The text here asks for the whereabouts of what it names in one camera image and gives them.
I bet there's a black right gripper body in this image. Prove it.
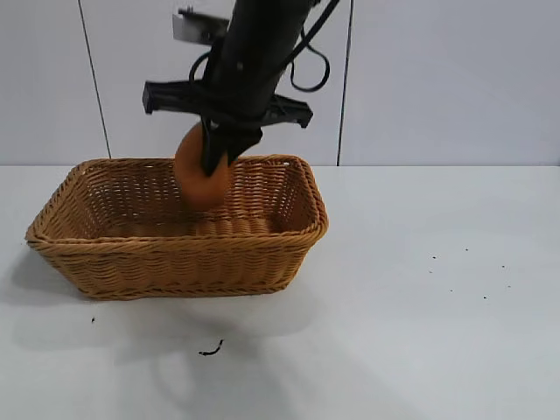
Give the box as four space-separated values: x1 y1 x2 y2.
143 80 314 130

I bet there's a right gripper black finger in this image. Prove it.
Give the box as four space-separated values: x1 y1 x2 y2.
199 117 229 178
225 127 264 165

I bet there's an orange fruit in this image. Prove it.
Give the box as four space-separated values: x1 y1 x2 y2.
174 123 232 212

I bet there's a brown woven wicker basket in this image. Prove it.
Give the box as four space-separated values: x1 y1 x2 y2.
24 153 330 302

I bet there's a black short curved cable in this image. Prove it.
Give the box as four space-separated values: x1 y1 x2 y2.
189 50 212 84

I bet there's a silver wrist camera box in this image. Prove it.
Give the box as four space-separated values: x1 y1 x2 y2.
171 7 232 46

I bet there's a black looped cable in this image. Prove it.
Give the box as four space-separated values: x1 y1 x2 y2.
286 0 340 94

